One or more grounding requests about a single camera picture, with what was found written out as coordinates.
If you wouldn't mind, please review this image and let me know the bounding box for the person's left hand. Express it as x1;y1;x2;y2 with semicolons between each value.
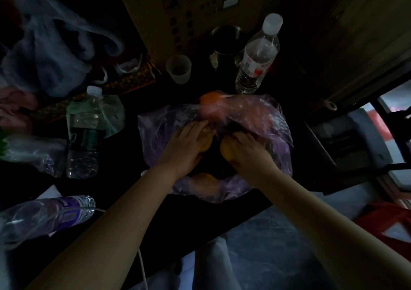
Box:
156;120;217;182

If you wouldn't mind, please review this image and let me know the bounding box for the person's right hand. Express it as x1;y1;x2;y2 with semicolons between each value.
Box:
220;132;280;188

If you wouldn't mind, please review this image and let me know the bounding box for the lemon pair one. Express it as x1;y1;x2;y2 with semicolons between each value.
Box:
220;137;235;165
198;129;215;154

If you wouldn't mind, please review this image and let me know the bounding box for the purple plastic bag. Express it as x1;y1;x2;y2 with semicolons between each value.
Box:
138;91;295;204

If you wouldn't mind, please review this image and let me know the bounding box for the pile of mixed fruits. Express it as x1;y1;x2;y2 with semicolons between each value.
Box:
188;91;230;196

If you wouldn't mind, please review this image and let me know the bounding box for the person's left forearm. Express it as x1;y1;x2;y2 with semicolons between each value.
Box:
27;164;180;290

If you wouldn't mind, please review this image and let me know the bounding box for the person's right forearm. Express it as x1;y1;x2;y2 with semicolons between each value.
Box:
258;169;411;290

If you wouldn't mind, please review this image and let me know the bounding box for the person's grey trouser leg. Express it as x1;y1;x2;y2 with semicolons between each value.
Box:
128;267;182;290
192;236;243;290

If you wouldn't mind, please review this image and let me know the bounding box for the small brown cup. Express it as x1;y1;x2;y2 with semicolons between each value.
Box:
166;54;192;85

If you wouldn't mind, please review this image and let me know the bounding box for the light green plastic bag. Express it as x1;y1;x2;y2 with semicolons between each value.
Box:
66;94;126;139

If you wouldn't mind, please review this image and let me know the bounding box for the patterned brown gold cloth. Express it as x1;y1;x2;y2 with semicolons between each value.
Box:
25;60;158;123

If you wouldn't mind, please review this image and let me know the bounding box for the water bottle dark green label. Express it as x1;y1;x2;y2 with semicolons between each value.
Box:
66;85;105;180

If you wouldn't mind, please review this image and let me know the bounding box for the water bottle red label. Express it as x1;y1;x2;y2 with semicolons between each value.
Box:
235;13;284;95

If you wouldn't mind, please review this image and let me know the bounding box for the dark metal mug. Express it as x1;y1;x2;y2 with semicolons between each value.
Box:
208;25;246;70

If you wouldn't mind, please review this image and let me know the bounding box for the brown cardboard box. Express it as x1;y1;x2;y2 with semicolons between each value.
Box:
110;0;274;66

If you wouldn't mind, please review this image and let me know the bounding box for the red plastic stool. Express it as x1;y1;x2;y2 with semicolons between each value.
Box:
353;200;411;263

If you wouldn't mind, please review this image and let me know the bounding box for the white paper napkin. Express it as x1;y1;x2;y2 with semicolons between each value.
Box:
35;185;63;201

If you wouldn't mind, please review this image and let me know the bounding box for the clear bottle bright green label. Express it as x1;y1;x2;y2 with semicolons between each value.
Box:
0;132;68;178

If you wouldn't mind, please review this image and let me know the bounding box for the clear plastic water bottle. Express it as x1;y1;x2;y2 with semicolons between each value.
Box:
0;195;96;250

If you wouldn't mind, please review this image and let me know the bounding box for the pink cloth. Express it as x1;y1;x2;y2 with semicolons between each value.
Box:
0;86;38;133

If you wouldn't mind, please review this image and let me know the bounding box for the white cable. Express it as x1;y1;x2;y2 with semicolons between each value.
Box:
19;207;149;290

